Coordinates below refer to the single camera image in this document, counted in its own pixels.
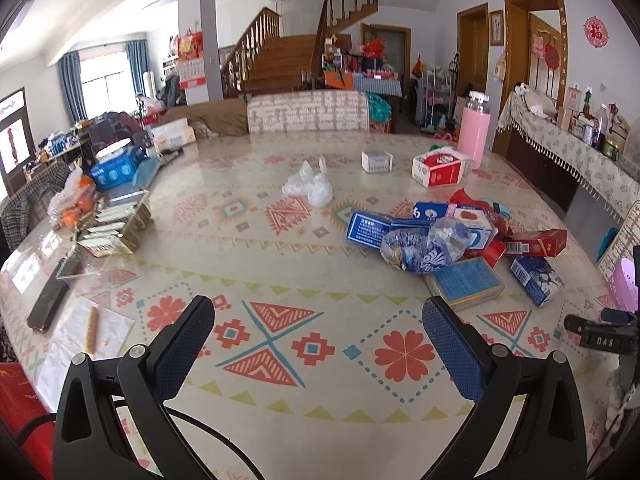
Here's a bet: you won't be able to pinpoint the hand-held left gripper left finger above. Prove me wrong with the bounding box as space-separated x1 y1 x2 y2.
52 295 216 480

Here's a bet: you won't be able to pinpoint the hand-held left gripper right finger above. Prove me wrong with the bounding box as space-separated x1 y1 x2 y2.
421 296 588 480

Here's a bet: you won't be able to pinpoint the purple plastic basket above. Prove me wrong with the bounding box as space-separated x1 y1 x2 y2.
606 256 640 313

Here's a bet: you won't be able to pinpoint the small white medicine box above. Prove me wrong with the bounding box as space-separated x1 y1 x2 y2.
361 151 394 174

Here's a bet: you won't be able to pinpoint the blue box with tan edges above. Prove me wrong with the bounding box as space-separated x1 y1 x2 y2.
424 256 506 312

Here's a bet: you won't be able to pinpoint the patterned dining chair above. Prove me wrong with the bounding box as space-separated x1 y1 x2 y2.
247 91 371 134
595 200 640 281

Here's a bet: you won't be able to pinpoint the red cigarette box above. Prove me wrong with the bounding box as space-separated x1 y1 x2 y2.
502 229 568 258

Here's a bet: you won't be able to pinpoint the crumpled blue plastic bag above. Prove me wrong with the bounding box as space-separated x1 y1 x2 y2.
380 217 473 275

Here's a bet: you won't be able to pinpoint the tan wooden stick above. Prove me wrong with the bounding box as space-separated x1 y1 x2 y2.
86 305 100 356

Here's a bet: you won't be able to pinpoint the small red box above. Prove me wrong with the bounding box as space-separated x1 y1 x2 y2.
477 237 508 268

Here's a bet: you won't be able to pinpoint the white paper sheets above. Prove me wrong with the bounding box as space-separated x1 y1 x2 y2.
35 296 137 413

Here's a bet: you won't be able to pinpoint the blue and white medicine box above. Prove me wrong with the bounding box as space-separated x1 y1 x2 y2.
412 201 453 223

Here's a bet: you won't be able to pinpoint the row of gold-edged boxes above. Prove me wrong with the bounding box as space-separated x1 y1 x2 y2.
75 187 156 258

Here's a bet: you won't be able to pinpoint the flat blue box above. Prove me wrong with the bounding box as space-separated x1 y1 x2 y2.
345 210 416 251

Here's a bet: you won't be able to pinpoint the black flat case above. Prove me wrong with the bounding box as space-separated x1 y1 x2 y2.
26 257 83 333

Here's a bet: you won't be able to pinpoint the sideboard with patterned cloth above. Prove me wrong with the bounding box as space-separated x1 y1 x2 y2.
497 87 640 221

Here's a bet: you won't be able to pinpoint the light blue packet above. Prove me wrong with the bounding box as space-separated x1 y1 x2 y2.
132 159 163 190

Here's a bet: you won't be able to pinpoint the red and white carton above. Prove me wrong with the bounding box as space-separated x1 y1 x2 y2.
411 147 476 188

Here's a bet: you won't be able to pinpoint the red chair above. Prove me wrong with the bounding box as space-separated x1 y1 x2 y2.
0 360 56 466

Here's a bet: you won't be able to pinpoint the orange plastic bag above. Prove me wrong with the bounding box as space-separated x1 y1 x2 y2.
47 167 98 231

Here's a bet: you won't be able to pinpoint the blue tissue box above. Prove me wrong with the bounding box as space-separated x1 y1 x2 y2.
89 146 151 192

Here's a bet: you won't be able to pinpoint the purple tinted bottle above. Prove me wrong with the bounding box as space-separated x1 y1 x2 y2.
594 105 612 148

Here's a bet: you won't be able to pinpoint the white plastic bag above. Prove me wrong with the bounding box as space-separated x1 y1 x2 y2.
281 156 333 207

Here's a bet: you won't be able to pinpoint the white tissue box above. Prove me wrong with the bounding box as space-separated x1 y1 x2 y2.
150 117 197 150

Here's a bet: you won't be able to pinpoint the plaid chair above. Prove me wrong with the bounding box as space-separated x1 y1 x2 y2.
0 160 76 251

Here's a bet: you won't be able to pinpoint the pink water bottle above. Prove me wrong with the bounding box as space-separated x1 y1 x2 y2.
457 91 492 170

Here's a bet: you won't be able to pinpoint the dark bag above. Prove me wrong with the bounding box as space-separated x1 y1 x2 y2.
90 110 146 148

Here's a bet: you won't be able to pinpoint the white plush toy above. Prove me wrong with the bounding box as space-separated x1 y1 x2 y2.
515 82 556 111

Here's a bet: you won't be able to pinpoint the metal rack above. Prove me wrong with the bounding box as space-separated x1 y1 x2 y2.
417 67 453 128

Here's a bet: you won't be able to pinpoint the teal cloth bag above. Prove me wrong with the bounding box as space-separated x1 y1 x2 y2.
367 91 396 126

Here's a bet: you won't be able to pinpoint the wooden door with red ornaments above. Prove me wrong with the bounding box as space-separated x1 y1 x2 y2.
504 0 568 106

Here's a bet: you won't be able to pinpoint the cluttered checked-cloth table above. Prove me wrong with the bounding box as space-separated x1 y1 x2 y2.
322 40 403 98

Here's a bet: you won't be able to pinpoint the blue curtain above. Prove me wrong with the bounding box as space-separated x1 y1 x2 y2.
57 50 88 123
125 39 151 98

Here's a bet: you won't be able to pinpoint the plain wooden door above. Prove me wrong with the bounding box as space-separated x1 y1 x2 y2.
456 2 490 98

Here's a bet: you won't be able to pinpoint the wooden staircase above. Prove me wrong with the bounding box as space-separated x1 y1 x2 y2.
220 0 381 100

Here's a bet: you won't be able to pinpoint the grey glass door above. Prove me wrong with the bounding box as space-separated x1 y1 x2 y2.
361 23 412 86

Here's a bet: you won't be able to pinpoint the black cable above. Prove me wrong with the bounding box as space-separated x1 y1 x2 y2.
162 405 266 480

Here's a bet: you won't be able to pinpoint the framed wall scroll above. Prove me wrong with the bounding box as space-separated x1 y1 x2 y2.
0 87 36 201

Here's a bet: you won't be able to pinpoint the red wall calendar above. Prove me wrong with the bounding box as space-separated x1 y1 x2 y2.
177 30 207 92

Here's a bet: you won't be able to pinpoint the red paper-cut wall decoration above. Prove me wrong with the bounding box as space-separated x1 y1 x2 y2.
584 16 610 47

